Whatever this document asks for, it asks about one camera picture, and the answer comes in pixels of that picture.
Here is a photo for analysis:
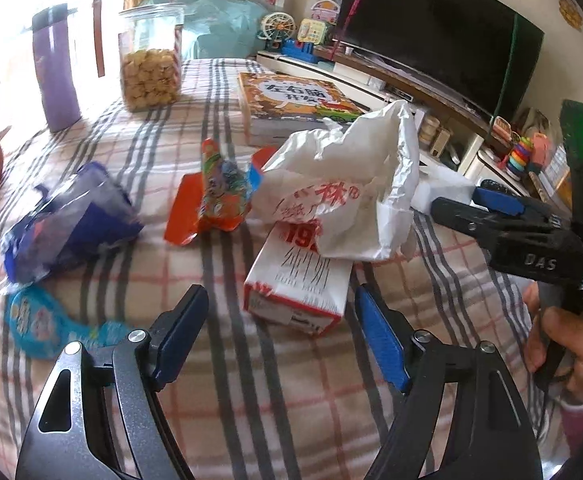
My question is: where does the white tissue pack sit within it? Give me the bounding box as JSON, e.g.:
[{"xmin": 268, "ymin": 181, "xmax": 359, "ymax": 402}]
[{"xmin": 411, "ymin": 165, "xmax": 476, "ymax": 214}]

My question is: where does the teal snack packet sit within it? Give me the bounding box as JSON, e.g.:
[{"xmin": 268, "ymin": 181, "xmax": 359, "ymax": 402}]
[{"xmin": 5, "ymin": 285, "xmax": 131, "ymax": 361}]

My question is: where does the white plastic shopping bag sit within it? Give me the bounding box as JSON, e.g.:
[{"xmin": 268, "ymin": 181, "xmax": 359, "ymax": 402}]
[{"xmin": 252, "ymin": 100, "xmax": 419, "ymax": 262}]

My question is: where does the red white milk carton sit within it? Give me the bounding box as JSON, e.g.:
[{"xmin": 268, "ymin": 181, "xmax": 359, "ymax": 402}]
[{"xmin": 242, "ymin": 221, "xmax": 355, "ymax": 337}]

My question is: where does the blue clear plastic bag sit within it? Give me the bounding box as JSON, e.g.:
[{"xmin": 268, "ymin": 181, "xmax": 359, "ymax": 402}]
[{"xmin": 0, "ymin": 162, "xmax": 142, "ymax": 285}]

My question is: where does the orange ovaltine packet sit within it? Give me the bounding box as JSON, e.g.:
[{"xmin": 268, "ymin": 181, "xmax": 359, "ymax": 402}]
[{"xmin": 163, "ymin": 139, "xmax": 277, "ymax": 246}]

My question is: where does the person's right hand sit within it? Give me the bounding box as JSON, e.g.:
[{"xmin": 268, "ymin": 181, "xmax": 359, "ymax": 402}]
[{"xmin": 523, "ymin": 282, "xmax": 583, "ymax": 404}]

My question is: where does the white tv cabinet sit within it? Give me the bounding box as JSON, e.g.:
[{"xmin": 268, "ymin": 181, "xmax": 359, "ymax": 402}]
[{"xmin": 256, "ymin": 50, "xmax": 485, "ymax": 182}]

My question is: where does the black flat television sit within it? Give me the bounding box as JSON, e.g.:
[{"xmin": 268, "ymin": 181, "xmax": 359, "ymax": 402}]
[{"xmin": 337, "ymin": 0, "xmax": 544, "ymax": 120}]

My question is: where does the plaid tablecloth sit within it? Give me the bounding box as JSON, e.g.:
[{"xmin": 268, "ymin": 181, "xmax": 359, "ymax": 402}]
[{"xmin": 0, "ymin": 56, "xmax": 568, "ymax": 480}]

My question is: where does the orange children's book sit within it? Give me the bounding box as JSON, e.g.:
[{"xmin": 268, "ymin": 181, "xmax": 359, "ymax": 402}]
[{"xmin": 238, "ymin": 73, "xmax": 363, "ymax": 148}]

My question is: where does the toy telephone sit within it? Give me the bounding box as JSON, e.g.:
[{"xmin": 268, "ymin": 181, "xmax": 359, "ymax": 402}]
[{"xmin": 297, "ymin": 18, "xmax": 331, "ymax": 46}]

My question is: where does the toy ferris wheel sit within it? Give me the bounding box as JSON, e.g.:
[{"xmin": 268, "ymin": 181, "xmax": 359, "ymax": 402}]
[{"xmin": 258, "ymin": 12, "xmax": 296, "ymax": 51}]

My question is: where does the teal covered armchair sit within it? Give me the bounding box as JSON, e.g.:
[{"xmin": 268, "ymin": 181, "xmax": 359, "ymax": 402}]
[{"xmin": 142, "ymin": 0, "xmax": 268, "ymax": 60}]

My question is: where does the clear jar of biscuits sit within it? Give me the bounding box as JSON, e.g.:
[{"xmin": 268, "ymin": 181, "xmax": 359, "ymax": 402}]
[{"xmin": 118, "ymin": 3, "xmax": 184, "ymax": 112}]

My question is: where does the purple thermos bottle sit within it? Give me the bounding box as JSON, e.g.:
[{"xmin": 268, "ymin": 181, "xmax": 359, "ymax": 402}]
[{"xmin": 32, "ymin": 3, "xmax": 81, "ymax": 132}]

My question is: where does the rainbow stacking ring toy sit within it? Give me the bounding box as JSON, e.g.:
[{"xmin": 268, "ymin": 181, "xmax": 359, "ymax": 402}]
[{"xmin": 504, "ymin": 136, "xmax": 533, "ymax": 181}]

